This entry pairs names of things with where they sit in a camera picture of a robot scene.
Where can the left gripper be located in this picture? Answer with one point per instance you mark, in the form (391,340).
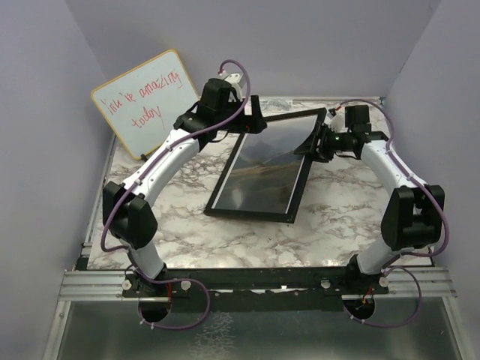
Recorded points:
(251,124)

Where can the wooden picture frame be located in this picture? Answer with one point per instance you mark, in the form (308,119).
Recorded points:
(213,210)

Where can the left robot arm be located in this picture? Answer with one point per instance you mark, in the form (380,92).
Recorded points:
(127,208)

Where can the aluminium rail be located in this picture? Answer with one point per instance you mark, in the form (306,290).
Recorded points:
(90,286)

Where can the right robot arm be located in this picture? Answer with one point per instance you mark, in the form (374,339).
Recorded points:
(413,218)

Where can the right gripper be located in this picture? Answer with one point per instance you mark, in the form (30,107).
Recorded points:
(310,145)

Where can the white remote label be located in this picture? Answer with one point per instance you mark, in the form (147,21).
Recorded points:
(276,105)

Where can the whiteboard with red writing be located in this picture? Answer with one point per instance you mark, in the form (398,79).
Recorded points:
(142,104)

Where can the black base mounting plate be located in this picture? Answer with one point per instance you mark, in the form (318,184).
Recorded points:
(253,289)

